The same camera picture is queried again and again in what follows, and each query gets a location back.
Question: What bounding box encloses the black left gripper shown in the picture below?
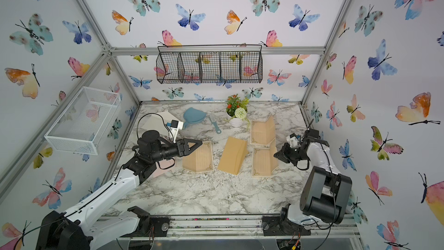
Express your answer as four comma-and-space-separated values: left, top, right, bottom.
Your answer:
150, 139, 201, 164

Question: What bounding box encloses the pink envelope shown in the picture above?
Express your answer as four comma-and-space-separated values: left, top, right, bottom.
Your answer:
151, 159, 175, 178

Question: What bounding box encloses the kraft brown envelope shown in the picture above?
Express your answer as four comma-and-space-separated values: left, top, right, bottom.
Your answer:
217, 137, 249, 175

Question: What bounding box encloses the cream white envelope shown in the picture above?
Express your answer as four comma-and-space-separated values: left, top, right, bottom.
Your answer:
141, 111, 179, 135

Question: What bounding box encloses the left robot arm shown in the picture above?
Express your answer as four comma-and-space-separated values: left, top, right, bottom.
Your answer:
36, 130, 203, 250

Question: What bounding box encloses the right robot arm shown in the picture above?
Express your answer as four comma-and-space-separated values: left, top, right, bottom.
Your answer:
262, 128, 352, 236

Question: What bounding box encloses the teal plastic dustpan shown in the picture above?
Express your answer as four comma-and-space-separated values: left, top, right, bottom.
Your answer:
183, 108, 207, 129

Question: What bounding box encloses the white pot with artificial plant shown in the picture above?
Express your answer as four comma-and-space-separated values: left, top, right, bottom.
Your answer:
225, 94, 249, 128

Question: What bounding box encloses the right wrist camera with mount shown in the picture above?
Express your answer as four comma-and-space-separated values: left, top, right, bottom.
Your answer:
286, 133, 302, 148

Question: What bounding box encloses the black left camera cable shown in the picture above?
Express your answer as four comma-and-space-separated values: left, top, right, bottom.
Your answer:
136, 112, 174, 143

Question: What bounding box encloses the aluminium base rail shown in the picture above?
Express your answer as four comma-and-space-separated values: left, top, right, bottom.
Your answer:
84, 212, 364, 250

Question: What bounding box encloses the black wire wall basket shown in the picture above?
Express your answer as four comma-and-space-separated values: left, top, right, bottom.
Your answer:
154, 44, 263, 85

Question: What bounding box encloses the white mesh wall basket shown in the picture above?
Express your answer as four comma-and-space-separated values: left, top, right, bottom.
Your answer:
45, 86, 121, 155

